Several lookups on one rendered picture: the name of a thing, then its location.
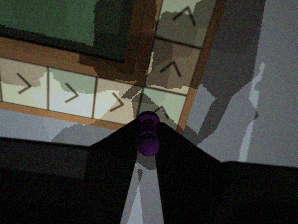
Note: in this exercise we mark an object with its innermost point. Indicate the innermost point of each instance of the dark purple pawn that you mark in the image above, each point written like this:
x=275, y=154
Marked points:
x=148, y=143

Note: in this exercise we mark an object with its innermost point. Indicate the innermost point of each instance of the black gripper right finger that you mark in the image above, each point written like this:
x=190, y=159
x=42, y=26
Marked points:
x=196, y=188

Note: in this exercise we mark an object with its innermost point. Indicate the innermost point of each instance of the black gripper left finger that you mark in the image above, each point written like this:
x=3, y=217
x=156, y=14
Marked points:
x=95, y=178

